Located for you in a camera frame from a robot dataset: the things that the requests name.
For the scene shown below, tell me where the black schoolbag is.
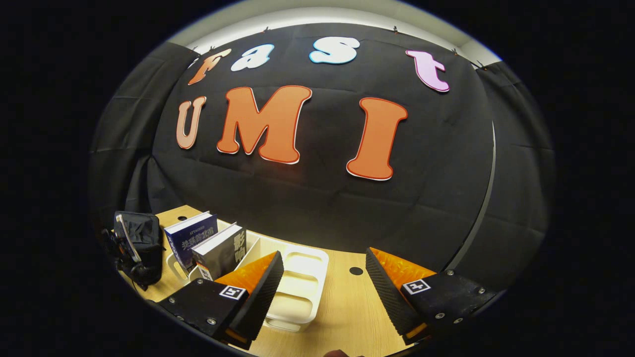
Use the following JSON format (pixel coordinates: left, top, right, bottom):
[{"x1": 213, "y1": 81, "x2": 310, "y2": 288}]
[{"x1": 102, "y1": 211, "x2": 166, "y2": 292}]

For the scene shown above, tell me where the grey portrait cover book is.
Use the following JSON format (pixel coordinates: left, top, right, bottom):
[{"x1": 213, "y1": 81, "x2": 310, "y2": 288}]
[{"x1": 191, "y1": 223, "x2": 248, "y2": 282}]

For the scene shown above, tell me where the blue book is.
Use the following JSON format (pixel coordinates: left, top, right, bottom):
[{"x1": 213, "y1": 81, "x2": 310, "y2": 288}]
[{"x1": 164, "y1": 211, "x2": 219, "y2": 276}]

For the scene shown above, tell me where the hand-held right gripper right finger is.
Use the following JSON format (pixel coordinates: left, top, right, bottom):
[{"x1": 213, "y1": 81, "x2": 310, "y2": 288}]
[{"x1": 366, "y1": 247, "x2": 500, "y2": 347}]

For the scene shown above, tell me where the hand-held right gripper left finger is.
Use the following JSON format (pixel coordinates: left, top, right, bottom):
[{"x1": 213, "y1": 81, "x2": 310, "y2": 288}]
[{"x1": 158, "y1": 250, "x2": 285, "y2": 349}]

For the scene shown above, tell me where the white bookshelf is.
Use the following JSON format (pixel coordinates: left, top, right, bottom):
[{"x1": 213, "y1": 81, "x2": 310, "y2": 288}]
[{"x1": 166, "y1": 218, "x2": 330, "y2": 333}]

